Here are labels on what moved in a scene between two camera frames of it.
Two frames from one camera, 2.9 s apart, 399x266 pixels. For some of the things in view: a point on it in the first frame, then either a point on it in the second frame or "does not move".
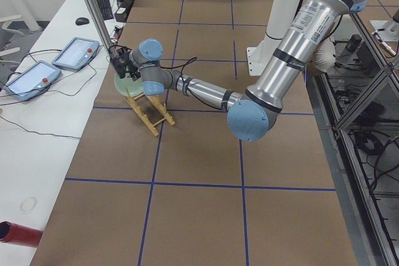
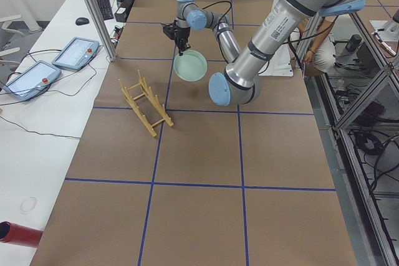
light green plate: [134, 87] -> [191, 66]
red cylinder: [20, 234] does not move
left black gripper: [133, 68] -> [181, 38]
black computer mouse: [80, 21] does not move
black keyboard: [103, 0] does not move
